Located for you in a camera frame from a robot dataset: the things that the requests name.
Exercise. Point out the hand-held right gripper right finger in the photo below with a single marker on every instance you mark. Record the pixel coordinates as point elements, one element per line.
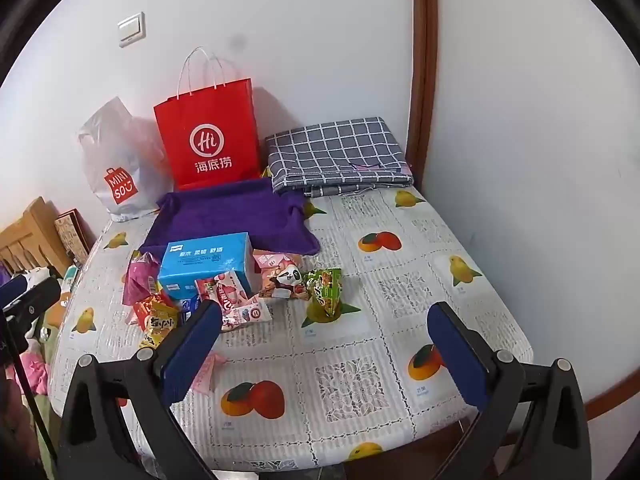
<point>457,355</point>

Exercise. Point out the pink cloth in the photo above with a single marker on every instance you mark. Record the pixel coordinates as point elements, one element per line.
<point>31,370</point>

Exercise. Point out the red snack packet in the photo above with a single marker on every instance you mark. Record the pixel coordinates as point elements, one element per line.
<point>147,310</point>

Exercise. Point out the panda-print snack packet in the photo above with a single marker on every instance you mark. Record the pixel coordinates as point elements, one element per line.
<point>285,280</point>

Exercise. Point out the yellow plastic wrapper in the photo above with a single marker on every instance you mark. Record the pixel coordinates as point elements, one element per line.
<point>264,172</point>

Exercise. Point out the fruit-printed white tablecloth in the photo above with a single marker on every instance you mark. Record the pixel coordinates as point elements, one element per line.
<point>350,360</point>

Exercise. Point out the white plastic shopping bag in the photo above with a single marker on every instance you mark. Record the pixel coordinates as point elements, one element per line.
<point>115,160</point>

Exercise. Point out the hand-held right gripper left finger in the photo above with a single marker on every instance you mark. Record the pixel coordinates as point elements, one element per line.
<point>192,347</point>

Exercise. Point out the brown wooden door frame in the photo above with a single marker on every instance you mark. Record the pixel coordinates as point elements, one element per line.
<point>424,60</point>

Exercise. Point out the magenta snack packet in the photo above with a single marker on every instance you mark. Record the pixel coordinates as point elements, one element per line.
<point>141,280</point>

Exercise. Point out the dark blue snack packet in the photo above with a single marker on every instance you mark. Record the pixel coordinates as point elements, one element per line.
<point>190,306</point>

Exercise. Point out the grey checked folded cloth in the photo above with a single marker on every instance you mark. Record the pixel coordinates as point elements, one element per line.
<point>335,155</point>

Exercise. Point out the yellow snack packet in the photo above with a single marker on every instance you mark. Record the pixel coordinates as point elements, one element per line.
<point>161,331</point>

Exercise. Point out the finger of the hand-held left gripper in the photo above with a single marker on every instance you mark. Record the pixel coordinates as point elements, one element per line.
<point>35,297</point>

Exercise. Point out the small pink white packet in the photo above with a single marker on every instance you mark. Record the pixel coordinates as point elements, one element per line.
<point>252,314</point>

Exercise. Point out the red paper bag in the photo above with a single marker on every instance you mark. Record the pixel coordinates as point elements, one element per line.
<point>210,125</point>

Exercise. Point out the pale pink packet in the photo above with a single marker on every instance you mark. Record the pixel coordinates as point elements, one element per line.
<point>212,364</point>

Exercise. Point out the green snack packet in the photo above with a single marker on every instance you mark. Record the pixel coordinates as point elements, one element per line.
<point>325,290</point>

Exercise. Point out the brown wooden baseboard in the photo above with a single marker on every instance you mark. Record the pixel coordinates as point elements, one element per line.
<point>612,380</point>

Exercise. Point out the brown patterned box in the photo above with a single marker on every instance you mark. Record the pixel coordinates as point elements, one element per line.
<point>72,234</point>

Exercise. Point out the white light switch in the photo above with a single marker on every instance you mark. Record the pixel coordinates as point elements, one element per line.
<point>132,29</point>

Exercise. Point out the strawberry-print snack packet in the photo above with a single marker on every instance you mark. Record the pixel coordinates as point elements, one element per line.
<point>225,292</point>

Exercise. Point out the blue tissue box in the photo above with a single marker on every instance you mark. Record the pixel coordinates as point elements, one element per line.
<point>205,260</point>

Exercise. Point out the purple towel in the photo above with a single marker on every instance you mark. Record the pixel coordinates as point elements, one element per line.
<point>220,215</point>

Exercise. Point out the pink snack packet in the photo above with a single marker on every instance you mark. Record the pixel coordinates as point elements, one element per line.
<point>267,259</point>

